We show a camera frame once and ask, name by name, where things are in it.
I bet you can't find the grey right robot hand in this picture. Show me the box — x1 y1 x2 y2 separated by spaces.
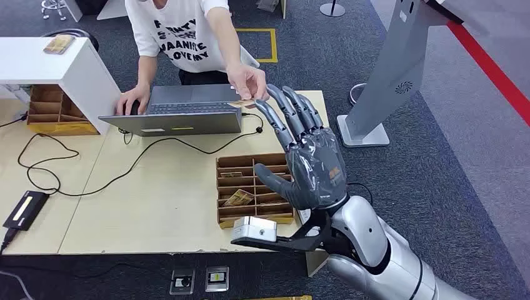
253 84 349 211

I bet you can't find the person's right hand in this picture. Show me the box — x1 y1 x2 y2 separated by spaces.
115 84 152 117

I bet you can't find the person's left hand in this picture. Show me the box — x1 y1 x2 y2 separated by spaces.
225 62 270 101

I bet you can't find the person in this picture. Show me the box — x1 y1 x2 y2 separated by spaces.
115 0 270 117

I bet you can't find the brown cardboard card organizer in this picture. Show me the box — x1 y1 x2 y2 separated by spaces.
26 84 100 137
215 153 296 230

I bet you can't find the gold card lying slanted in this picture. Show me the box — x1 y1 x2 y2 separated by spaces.
222 189 256 208

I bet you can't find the black reader box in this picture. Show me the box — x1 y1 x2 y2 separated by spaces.
2 190 49 231

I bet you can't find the yellow floor tape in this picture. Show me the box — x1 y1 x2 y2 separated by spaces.
235 27 278 64

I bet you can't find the white shelf unit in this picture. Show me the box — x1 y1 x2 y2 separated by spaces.
0 36 122 136

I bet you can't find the grey laptop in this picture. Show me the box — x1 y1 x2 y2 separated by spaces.
98 84 243 138

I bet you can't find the black round stool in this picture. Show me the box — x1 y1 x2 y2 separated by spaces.
41 27 99 53

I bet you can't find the round ringed base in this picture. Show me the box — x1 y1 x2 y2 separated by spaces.
349 82 368 106

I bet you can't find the stack of gold cards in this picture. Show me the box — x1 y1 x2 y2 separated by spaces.
42 34 76 56

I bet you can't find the wooden table leg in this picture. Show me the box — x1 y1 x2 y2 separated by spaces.
305 250 330 278

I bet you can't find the white furniture panel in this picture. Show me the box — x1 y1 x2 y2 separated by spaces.
62 0 128 23

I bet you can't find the grey stanchion base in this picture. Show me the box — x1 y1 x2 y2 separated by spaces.
319 0 346 18

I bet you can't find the chrome chair base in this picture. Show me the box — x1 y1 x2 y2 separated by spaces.
40 0 68 21

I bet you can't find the grey kiosk stand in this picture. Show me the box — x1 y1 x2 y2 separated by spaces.
336 0 489 149

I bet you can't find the yellow strip object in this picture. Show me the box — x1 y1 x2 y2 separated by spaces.
242 295 312 300

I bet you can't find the floor socket with label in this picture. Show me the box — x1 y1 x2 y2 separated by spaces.
204 266 230 293

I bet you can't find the floor socket with round plug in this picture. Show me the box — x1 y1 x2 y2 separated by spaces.
169 268 196 296

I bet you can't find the short black mouse cable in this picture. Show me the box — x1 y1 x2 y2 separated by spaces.
117 127 134 146

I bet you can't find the long black cable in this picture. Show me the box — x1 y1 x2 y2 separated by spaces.
16 111 264 198

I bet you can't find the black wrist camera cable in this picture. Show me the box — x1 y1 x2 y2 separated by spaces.
347 182 374 207

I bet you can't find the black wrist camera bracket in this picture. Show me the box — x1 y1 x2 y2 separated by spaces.
231 209 332 253

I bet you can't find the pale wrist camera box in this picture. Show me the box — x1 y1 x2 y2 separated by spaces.
231 216 278 243

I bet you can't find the black reader power cable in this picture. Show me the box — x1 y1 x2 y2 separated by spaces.
0 227 19 254

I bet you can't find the white floor cable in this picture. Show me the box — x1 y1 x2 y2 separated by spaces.
0 270 34 300

